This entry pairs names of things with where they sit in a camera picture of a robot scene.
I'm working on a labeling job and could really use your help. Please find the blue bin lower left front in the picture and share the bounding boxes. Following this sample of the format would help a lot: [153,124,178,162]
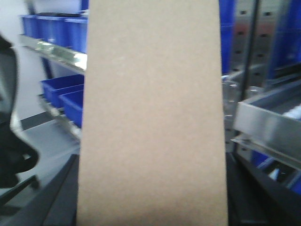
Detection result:
[59,90,84,128]

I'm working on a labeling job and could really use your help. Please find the tall brown cardboard box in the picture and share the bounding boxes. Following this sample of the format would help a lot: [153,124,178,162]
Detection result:
[77,0,228,226]

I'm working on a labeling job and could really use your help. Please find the blue bin upper left shelf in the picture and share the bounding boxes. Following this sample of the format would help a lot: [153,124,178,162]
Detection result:
[20,13,88,53]

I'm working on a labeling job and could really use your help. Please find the perforated steel shelf upright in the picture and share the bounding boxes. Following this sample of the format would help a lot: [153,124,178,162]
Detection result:
[220,0,285,153]

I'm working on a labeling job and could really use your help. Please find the blue bin lower left back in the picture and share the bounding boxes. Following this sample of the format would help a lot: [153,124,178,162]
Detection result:
[41,74,84,108]

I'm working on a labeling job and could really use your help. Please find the steel left shelf rail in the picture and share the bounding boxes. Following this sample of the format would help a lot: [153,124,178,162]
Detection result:
[18,34,87,74]

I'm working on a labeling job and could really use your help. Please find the blue bin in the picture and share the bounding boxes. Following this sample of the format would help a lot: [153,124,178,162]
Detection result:
[41,74,84,108]
[59,90,84,128]

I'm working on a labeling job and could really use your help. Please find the steel right shelf tray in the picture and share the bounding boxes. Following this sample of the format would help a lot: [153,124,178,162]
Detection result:
[233,81,301,170]

